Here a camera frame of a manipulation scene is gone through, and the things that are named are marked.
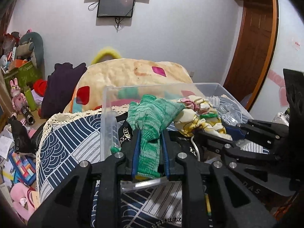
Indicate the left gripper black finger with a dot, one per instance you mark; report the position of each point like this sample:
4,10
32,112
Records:
271,136

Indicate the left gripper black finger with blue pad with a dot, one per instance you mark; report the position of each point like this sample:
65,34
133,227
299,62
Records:
211,195
88,187

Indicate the grey glitter pouch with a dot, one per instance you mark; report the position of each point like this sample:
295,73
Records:
228,110

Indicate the clear plastic storage box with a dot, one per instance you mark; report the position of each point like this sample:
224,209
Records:
117,100

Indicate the black and cream tote bag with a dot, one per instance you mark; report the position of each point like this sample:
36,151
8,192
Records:
125,133

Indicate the green knitted cloth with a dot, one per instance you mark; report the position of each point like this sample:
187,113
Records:
151,116

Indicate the pink plush toy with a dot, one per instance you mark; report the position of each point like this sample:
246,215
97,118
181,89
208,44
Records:
22,201

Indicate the colourful block puzzle box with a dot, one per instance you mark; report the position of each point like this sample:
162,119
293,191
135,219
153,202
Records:
25,168

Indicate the blue wave pattern tablecloth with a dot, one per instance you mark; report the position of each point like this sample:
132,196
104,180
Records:
61,153

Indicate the white sliding wardrobe door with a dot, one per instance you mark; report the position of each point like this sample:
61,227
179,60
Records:
288,53

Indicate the wooden door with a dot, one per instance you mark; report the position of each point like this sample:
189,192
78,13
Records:
254,50

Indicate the green bottle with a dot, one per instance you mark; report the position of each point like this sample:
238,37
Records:
30,99

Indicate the large beige plush pillow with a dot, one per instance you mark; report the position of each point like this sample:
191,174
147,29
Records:
88,93

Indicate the pink rabbit figurine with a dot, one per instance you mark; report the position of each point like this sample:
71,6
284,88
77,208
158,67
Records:
18,98

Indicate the dark purple garment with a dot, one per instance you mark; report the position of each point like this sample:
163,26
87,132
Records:
60,88

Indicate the red plush item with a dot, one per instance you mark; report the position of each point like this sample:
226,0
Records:
40,87

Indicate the green cardboard box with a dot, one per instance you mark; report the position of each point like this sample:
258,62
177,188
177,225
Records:
26,75

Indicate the grey green plush toy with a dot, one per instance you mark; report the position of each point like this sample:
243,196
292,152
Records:
31,45

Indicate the black camcorder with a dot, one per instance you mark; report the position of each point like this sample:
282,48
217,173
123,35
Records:
30,120

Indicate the small wall monitor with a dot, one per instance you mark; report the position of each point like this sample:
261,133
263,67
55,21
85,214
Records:
115,8

